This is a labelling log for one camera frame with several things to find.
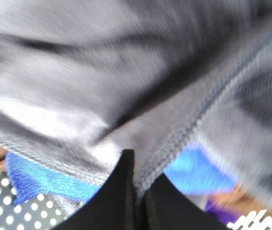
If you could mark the dark grey towel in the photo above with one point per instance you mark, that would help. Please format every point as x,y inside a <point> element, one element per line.
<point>82,80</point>

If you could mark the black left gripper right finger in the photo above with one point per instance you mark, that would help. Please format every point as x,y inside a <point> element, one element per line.
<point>166,208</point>

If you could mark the blue towel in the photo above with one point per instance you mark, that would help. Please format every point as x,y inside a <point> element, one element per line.
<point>191,173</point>

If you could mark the purple cloth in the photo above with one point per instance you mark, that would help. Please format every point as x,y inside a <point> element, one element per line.
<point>220,214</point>

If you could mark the grey perforated plastic basket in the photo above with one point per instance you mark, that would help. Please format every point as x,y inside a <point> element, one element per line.
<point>40,213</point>

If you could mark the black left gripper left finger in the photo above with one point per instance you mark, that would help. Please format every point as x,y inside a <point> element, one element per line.
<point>112,207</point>

